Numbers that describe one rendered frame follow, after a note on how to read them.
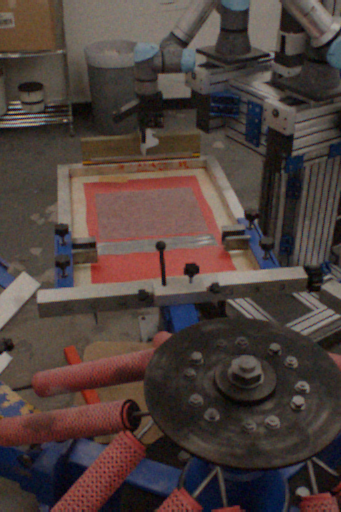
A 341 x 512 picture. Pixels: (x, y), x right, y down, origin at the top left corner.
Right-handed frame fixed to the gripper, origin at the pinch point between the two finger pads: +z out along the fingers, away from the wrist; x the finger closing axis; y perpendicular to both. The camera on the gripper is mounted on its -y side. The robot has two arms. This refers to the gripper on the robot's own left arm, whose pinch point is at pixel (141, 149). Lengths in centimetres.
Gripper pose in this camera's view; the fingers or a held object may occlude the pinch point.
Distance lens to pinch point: 211.7
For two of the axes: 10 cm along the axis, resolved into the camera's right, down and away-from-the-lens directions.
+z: 0.0, 8.4, 5.5
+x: -1.6, -5.4, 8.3
